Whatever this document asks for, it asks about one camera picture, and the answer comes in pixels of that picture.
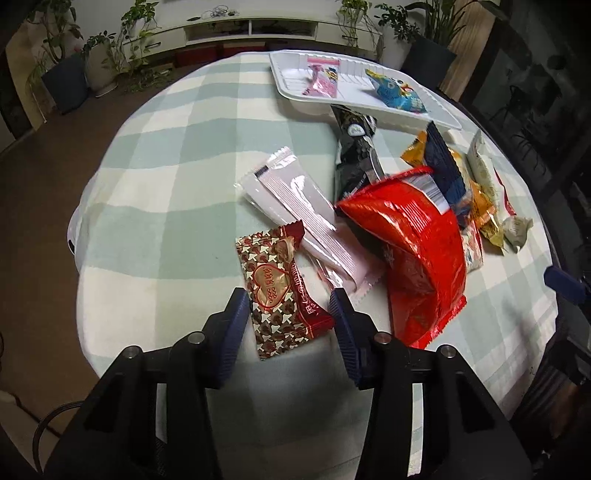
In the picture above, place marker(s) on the green checkered tablecloth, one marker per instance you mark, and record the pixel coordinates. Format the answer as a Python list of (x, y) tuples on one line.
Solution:
[(184, 161)]

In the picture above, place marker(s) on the wooden slat panel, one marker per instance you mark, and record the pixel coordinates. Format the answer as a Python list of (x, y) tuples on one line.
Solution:
[(475, 46)]

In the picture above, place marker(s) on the large red snack bag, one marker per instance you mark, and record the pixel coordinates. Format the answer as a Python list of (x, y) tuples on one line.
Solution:
[(415, 249)]

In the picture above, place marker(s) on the hanging vine plant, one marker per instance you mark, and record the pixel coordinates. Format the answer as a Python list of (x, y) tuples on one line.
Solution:
[(355, 23)]

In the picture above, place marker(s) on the grey wrapped candy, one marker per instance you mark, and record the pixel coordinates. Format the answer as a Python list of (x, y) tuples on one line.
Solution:
[(517, 230)]

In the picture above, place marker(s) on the pink snack packet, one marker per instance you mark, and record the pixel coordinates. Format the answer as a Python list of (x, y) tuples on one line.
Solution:
[(321, 76)]

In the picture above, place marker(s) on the cream snack packet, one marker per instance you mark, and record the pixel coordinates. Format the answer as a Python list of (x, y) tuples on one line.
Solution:
[(482, 170)]

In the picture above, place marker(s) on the blue cartoon snack packet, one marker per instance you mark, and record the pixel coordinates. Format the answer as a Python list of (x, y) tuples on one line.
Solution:
[(397, 92)]

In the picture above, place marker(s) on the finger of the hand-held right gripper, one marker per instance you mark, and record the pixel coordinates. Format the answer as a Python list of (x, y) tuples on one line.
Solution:
[(561, 279)]

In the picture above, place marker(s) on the white low cabinet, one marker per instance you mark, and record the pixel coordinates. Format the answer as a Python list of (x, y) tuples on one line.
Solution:
[(258, 27)]

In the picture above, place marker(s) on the dark blue snack packet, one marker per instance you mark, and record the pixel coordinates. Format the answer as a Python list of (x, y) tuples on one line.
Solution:
[(445, 170)]

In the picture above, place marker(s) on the tall plant in dark pot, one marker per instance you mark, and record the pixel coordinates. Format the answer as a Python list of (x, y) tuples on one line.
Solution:
[(64, 83)]

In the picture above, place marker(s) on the clear pink wafer packet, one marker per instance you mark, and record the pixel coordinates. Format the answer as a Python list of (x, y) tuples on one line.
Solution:
[(295, 198)]

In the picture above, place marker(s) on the black snack packet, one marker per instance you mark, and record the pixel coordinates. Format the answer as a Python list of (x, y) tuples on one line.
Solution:
[(355, 152)]

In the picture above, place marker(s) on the white plastic tray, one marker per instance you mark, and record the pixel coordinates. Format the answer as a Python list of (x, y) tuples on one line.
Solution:
[(351, 92)]

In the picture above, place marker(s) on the bushy plant in white pot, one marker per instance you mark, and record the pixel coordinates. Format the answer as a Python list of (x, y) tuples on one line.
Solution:
[(397, 37)]

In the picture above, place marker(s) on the brown heart-print snack packet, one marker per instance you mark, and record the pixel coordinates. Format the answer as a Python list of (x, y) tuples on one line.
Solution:
[(272, 286)]

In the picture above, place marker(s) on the orange snack packet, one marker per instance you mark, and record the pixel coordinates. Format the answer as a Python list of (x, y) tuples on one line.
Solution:
[(482, 210)]

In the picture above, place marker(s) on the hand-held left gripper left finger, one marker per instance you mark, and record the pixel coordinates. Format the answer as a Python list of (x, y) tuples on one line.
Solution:
[(231, 332)]

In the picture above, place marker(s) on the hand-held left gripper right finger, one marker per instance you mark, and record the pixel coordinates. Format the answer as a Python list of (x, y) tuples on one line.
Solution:
[(346, 332)]

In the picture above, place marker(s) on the red green snack packet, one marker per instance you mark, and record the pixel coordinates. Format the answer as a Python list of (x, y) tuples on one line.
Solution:
[(472, 249)]

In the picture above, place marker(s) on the broad-leaf plant in dark pot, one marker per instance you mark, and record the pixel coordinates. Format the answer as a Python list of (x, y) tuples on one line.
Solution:
[(431, 60)]

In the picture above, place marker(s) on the trailing floor plant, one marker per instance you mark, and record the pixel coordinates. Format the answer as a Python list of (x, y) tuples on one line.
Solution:
[(143, 60)]

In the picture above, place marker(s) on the leafy plant in white pot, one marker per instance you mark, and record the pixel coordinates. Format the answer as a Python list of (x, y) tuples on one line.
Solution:
[(99, 64)]

